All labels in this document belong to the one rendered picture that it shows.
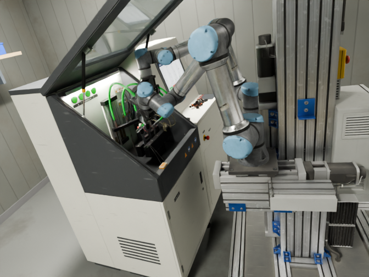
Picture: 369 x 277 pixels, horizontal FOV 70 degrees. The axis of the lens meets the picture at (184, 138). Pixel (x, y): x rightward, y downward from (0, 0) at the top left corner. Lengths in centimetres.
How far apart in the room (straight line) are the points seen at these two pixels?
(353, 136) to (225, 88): 68
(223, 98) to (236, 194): 54
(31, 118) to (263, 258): 170
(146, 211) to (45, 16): 310
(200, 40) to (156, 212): 103
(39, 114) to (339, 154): 162
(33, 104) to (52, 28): 242
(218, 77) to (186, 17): 230
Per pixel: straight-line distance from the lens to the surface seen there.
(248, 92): 165
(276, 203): 124
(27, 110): 181
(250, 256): 197
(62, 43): 403
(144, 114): 142
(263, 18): 321
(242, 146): 106
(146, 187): 152
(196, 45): 100
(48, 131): 176
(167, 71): 225
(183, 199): 181
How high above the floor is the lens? 172
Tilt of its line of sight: 25 degrees down
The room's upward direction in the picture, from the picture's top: 11 degrees counter-clockwise
